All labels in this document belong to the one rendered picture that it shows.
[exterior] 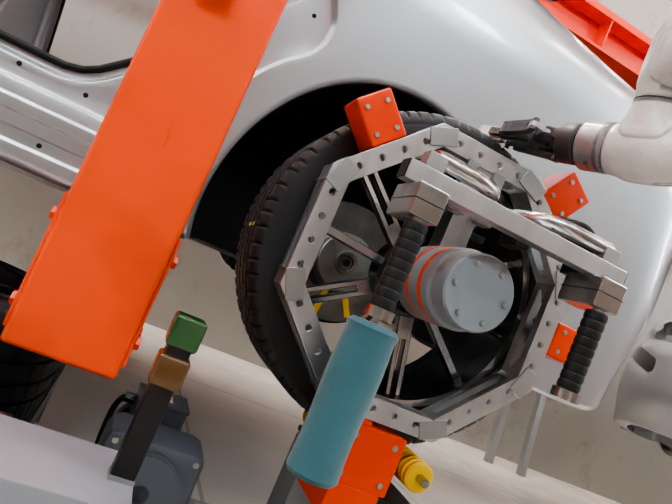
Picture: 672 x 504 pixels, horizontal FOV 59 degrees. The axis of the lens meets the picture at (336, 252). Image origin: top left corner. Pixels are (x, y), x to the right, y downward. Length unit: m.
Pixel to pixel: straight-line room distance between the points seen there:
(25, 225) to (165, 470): 3.98
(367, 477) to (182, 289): 3.95
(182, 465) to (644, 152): 0.93
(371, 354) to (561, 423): 5.74
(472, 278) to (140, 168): 0.52
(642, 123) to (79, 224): 0.87
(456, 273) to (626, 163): 0.34
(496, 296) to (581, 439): 5.88
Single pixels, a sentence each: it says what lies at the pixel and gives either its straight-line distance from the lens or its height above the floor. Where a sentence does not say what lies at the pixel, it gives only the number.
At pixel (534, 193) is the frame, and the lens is 1.20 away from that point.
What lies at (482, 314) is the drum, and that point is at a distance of 0.98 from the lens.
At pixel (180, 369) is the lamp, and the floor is 0.60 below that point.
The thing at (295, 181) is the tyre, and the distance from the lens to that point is 1.09.
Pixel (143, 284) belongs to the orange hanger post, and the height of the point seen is 0.66.
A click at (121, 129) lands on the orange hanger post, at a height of 0.85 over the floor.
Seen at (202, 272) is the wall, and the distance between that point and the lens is 4.94.
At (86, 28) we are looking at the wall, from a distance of 5.12.
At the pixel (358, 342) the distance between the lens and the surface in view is 0.93.
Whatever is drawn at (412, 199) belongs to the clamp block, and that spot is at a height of 0.92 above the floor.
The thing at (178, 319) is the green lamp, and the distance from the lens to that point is 0.74.
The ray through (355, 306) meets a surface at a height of 0.76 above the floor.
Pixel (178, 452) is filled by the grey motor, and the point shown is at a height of 0.40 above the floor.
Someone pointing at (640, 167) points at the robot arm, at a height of 1.14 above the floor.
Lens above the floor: 0.75
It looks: 4 degrees up
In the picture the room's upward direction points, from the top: 23 degrees clockwise
